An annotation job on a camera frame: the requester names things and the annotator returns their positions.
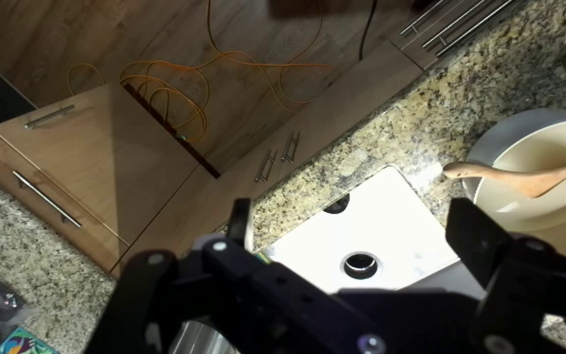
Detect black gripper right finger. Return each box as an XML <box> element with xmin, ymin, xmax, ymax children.
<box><xmin>444</xmin><ymin>196</ymin><xmax>519</xmax><ymax>299</ymax></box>

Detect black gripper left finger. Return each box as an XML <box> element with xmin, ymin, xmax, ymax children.
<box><xmin>226</xmin><ymin>194</ymin><xmax>258</xmax><ymax>253</ymax></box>

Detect wooden cooking spoon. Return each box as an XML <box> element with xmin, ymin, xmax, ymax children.
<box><xmin>440</xmin><ymin>159</ymin><xmax>566</xmax><ymax>200</ymax></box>

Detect stainless steel sink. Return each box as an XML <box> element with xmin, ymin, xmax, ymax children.
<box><xmin>262</xmin><ymin>165</ymin><xmax>462</xmax><ymax>297</ymax></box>

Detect wooden cabinet drawers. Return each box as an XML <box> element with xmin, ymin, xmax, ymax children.
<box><xmin>0</xmin><ymin>37</ymin><xmax>442</xmax><ymax>277</ymax></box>

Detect steel bars appliance front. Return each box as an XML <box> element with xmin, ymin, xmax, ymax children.
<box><xmin>389</xmin><ymin>0</ymin><xmax>527</xmax><ymax>70</ymax></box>

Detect teal tissue box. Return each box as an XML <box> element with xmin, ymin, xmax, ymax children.
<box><xmin>0</xmin><ymin>324</ymin><xmax>59</xmax><ymax>354</ymax></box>

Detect steel base door handle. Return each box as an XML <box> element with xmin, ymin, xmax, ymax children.
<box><xmin>279</xmin><ymin>127</ymin><xmax>303</xmax><ymax>165</ymax></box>
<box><xmin>254</xmin><ymin>145</ymin><xmax>279</xmax><ymax>184</ymax></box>

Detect orange floor cable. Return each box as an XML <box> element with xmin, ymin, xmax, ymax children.
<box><xmin>65</xmin><ymin>0</ymin><xmax>338</xmax><ymax>143</ymax></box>

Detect steel drawer handle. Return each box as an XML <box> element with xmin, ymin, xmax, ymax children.
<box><xmin>24</xmin><ymin>102</ymin><xmax>77</xmax><ymax>129</ymax></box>
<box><xmin>10</xmin><ymin>169</ymin><xmax>85</xmax><ymax>230</ymax></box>

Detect thin black floor cable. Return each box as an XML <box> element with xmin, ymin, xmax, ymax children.
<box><xmin>358</xmin><ymin>0</ymin><xmax>381</xmax><ymax>61</ymax></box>

